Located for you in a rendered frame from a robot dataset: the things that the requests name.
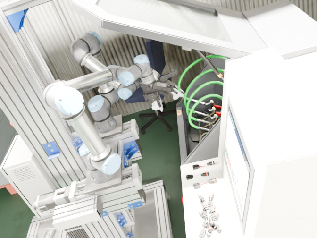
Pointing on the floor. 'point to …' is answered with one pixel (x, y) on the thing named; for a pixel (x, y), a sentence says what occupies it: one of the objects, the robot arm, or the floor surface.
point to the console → (273, 145)
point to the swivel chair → (153, 53)
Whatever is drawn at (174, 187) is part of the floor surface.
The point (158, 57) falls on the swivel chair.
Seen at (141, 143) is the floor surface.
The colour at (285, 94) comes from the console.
